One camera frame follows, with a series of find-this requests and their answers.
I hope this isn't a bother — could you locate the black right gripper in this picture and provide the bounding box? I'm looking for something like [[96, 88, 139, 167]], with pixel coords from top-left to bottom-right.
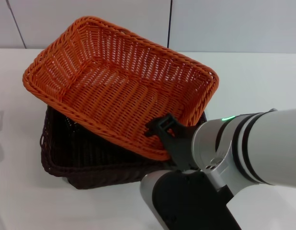
[[145, 114, 199, 172]]

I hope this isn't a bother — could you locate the orange wicker basket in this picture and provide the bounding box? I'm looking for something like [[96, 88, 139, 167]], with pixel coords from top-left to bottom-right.
[[22, 16, 220, 161]]

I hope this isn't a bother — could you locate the dark brown wicker basket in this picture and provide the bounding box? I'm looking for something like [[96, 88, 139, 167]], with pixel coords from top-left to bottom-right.
[[38, 105, 208, 190]]

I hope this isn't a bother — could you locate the silver camera mount bracket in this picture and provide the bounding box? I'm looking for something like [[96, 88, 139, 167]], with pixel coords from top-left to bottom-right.
[[200, 141, 236, 199]]

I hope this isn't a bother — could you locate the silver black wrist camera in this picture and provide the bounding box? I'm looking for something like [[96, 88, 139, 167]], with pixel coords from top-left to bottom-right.
[[139, 169, 242, 230]]

